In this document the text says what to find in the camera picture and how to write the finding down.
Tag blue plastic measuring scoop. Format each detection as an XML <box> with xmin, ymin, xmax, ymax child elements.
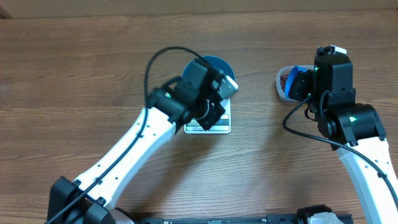
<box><xmin>284</xmin><ymin>66</ymin><xmax>314</xmax><ymax>101</ymax></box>

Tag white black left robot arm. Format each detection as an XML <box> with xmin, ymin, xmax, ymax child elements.
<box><xmin>47</xmin><ymin>56</ymin><xmax>238</xmax><ymax>224</ymax></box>

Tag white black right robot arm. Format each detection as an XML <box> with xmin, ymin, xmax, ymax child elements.
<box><xmin>282</xmin><ymin>45</ymin><xmax>397</xmax><ymax>223</ymax></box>

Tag teal blue bowl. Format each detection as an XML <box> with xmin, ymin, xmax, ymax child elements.
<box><xmin>182</xmin><ymin>55</ymin><xmax>236</xmax><ymax>85</ymax></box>

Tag white digital kitchen scale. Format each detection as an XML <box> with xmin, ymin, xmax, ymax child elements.
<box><xmin>184</xmin><ymin>99</ymin><xmax>231</xmax><ymax>134</ymax></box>

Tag red adzuki beans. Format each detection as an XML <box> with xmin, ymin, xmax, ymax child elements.
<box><xmin>280</xmin><ymin>73</ymin><xmax>289</xmax><ymax>92</ymax></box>

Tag clear plastic bean container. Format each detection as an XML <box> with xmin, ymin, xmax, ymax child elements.
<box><xmin>275</xmin><ymin>65</ymin><xmax>313</xmax><ymax>103</ymax></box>

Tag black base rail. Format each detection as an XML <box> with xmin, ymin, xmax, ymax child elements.
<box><xmin>135</xmin><ymin>204</ymin><xmax>354</xmax><ymax>224</ymax></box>

